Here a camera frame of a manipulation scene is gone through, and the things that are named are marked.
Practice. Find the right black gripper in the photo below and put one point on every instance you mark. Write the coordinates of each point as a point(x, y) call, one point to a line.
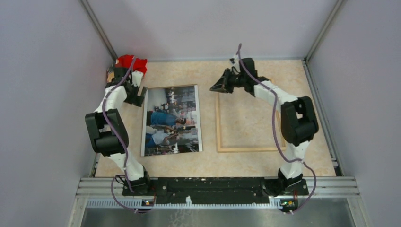
point(223, 85)

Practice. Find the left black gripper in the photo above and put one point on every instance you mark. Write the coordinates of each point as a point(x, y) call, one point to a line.
point(136, 100)

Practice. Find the printed photo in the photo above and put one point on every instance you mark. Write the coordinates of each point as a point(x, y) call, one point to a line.
point(171, 121)

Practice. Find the wooden picture frame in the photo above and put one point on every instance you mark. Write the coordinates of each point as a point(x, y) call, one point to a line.
point(246, 124)

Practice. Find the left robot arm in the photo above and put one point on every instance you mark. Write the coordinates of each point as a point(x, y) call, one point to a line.
point(107, 132)

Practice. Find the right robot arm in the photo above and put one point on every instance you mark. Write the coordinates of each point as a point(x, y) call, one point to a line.
point(298, 119)

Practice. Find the red crumpled cloth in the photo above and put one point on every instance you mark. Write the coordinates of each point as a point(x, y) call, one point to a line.
point(125, 61)

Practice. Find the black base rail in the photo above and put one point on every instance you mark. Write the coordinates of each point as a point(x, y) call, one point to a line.
point(216, 190)

